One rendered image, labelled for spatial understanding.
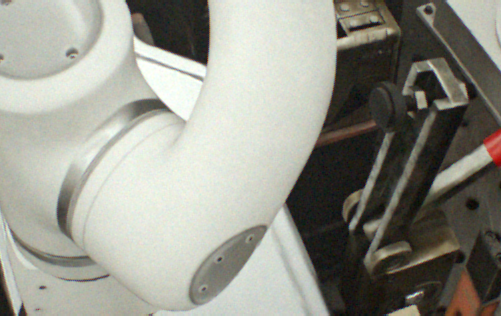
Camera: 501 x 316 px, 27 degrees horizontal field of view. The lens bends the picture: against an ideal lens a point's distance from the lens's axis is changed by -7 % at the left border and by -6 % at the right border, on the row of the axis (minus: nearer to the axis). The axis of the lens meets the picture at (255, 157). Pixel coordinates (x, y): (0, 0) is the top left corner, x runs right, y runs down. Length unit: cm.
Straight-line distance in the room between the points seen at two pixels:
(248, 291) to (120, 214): 33
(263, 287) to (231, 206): 34
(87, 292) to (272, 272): 20
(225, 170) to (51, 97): 8
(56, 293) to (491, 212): 67
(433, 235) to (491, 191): 46
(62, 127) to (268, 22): 10
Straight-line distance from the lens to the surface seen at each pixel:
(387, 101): 59
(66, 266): 55
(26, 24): 46
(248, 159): 43
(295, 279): 77
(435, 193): 71
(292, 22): 43
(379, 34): 82
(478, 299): 61
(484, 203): 118
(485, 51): 121
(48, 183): 47
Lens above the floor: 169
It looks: 56 degrees down
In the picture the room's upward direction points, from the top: 1 degrees clockwise
